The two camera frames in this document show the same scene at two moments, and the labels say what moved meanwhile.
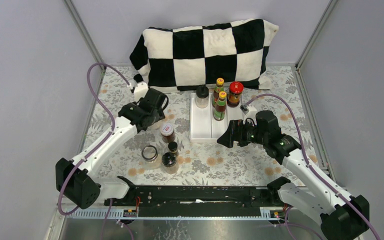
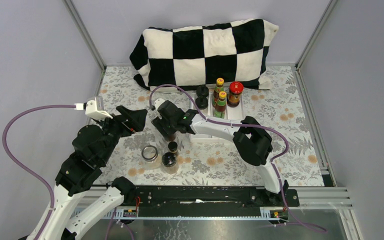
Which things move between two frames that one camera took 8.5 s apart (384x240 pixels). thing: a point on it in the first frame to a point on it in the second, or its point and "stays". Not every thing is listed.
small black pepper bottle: [172, 146] stays
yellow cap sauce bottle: [219, 88] stays
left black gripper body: [159, 116] to [113, 129]
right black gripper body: [251, 134] to [168, 126]
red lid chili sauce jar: [236, 89] stays
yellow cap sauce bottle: [219, 111] stays
